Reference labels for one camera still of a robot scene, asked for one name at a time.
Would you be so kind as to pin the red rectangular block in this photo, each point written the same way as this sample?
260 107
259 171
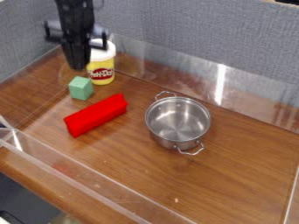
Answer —
96 114

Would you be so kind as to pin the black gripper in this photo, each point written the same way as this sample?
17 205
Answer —
76 50

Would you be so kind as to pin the green foam cube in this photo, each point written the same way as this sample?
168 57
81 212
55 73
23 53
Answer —
80 88

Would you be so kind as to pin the clear acrylic barrier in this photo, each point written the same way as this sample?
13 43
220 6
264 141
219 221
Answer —
201 153

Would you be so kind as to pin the small steel pot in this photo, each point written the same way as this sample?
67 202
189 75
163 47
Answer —
177 121

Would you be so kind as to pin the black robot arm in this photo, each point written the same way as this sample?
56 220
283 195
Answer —
75 12

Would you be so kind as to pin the yellow Play-Doh can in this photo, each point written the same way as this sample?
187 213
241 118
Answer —
101 65

